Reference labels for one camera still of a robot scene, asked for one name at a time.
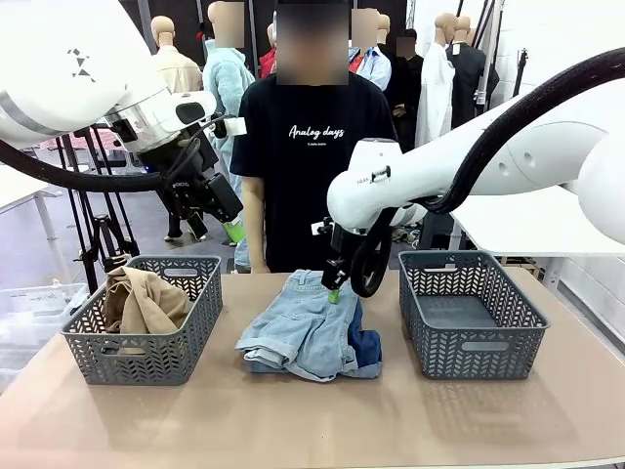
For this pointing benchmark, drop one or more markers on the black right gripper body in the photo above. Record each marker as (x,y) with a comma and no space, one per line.
(343,244)

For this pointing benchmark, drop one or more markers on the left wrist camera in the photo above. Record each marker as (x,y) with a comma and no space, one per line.
(237,126)

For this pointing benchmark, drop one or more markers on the mannequin in black shirt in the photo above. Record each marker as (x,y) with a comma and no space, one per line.
(466,83)

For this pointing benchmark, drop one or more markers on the mannequin in light blue fleece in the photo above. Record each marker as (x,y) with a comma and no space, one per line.
(227,83)

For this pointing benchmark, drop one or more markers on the large white table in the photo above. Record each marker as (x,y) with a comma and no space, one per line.
(527,229)

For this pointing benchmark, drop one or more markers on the red checked tablecloth table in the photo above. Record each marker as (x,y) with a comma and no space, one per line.
(49,143)

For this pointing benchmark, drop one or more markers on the person in black T-shirt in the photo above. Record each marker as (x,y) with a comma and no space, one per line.
(312,195)

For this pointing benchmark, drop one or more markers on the mannequin in red top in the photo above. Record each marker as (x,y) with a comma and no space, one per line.
(267,63)

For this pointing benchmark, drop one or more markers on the mannequin in cream shirt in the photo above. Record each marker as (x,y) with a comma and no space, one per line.
(180,68)

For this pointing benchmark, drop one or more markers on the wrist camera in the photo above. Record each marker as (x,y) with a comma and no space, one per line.
(237,126)
(322,227)

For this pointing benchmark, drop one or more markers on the background person in black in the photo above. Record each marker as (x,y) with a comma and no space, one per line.
(407,98)

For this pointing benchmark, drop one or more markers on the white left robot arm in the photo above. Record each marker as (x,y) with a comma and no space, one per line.
(58,73)

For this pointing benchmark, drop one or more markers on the mannequin in pale blue shirt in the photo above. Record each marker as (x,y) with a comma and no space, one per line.
(376,63)

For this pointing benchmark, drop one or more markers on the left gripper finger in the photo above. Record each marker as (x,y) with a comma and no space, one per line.
(197,225)
(224,198)

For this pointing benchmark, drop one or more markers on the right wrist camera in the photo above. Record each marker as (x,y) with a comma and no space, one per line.
(322,227)

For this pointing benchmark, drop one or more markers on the tall black tripod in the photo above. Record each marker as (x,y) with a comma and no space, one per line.
(89,268)

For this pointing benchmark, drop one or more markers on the dark grey bin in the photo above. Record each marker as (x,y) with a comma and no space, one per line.
(434,232)

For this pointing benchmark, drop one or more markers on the person's right hand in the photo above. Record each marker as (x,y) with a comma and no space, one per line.
(260,268)

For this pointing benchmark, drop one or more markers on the dark blue denim shorts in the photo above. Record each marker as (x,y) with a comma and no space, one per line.
(368,342)

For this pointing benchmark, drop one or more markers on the clear plastic storage box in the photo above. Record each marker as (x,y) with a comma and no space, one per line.
(34,303)

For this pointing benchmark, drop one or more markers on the light blue denim shorts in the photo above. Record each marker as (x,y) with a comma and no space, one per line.
(303,332)

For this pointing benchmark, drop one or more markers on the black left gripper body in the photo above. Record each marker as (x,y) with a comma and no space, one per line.
(190,190)

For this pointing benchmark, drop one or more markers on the person's right forearm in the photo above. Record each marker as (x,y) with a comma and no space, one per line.
(254,234)

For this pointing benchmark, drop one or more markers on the beige top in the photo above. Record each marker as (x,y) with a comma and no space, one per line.
(146,303)

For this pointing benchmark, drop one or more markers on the small white table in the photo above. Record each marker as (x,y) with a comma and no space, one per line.
(19,185)

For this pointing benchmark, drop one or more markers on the mannequin in white shirt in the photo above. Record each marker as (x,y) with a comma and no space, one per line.
(434,93)

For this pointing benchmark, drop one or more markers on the black light stand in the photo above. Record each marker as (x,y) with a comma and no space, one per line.
(520,73)

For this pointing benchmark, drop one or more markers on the grey plastic woven basket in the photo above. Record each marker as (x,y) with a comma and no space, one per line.
(146,361)
(478,361)

